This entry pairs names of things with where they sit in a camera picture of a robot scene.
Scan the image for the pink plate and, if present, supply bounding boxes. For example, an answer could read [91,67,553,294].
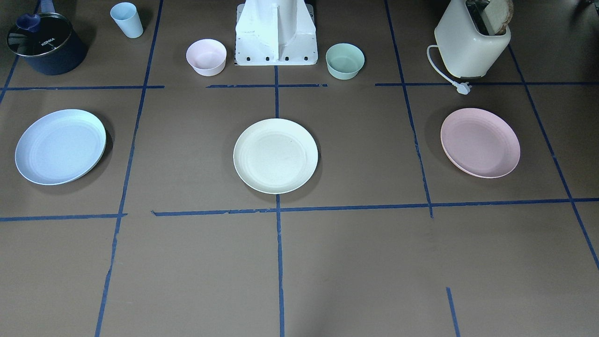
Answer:
[440,108,521,179]

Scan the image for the light blue plate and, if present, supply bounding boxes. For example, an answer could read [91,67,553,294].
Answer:
[15,109,107,186]

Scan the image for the cream white plate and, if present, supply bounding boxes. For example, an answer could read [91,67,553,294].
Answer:
[233,118,319,194]

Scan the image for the green bowl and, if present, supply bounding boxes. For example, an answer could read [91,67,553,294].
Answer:
[325,43,365,80]

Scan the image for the pink bowl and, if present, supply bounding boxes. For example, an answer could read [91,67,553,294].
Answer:
[186,39,227,77]

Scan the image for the cream toaster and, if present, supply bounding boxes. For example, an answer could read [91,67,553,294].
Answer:
[434,0,511,79]

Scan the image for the light blue cup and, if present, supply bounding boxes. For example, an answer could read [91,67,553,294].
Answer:
[110,2,143,38]

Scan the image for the bread slice in toaster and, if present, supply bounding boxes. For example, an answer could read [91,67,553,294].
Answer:
[483,0,514,36]

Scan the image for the dark blue pot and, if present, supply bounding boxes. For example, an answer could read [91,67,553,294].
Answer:
[6,0,88,75]

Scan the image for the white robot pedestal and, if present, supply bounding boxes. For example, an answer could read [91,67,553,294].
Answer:
[234,0,318,66]

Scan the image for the white toaster cable with plug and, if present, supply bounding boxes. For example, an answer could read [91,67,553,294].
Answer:
[426,45,471,95]

